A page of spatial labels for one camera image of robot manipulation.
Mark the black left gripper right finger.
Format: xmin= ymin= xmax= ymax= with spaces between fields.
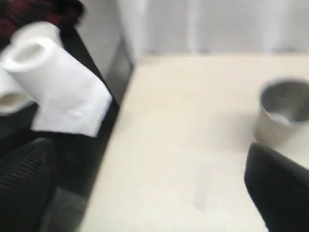
xmin=244 ymin=143 xmax=309 ymax=232

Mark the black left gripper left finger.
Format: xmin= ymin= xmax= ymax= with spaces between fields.
xmin=0 ymin=138 xmax=57 ymax=232

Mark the stainless steel cup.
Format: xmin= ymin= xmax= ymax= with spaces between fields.
xmin=254 ymin=76 xmax=309 ymax=147

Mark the black side shelf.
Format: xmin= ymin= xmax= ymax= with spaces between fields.
xmin=0 ymin=28 xmax=119 ymax=232

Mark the white paper towel roll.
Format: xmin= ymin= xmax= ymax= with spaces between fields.
xmin=0 ymin=37 xmax=112 ymax=137

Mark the dark red cloth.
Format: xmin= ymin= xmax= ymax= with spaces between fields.
xmin=0 ymin=0 xmax=85 ymax=43

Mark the white backdrop curtain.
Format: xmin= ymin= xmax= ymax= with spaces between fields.
xmin=117 ymin=0 xmax=309 ymax=60

